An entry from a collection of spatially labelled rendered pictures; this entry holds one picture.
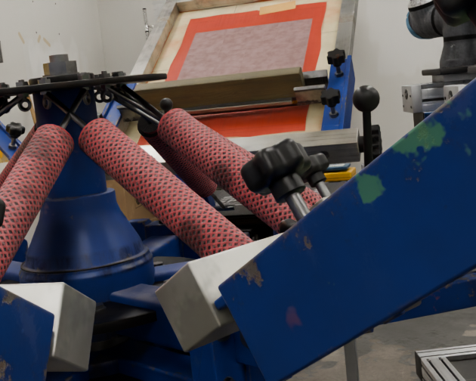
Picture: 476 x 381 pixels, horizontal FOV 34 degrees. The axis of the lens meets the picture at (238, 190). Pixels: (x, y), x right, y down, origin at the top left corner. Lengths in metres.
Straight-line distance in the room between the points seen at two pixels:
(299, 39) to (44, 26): 3.40
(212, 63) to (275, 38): 0.18
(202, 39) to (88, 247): 1.25
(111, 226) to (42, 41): 4.23
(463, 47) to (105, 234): 1.80
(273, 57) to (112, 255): 1.09
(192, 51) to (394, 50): 3.45
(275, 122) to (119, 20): 4.29
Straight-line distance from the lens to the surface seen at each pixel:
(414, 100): 2.65
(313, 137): 1.61
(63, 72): 1.14
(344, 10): 2.15
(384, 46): 5.57
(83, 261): 1.10
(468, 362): 3.00
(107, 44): 6.09
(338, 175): 2.63
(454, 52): 2.71
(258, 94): 1.84
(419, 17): 2.81
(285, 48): 2.11
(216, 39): 2.24
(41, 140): 0.95
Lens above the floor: 1.28
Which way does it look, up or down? 8 degrees down
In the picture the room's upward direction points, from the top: 6 degrees counter-clockwise
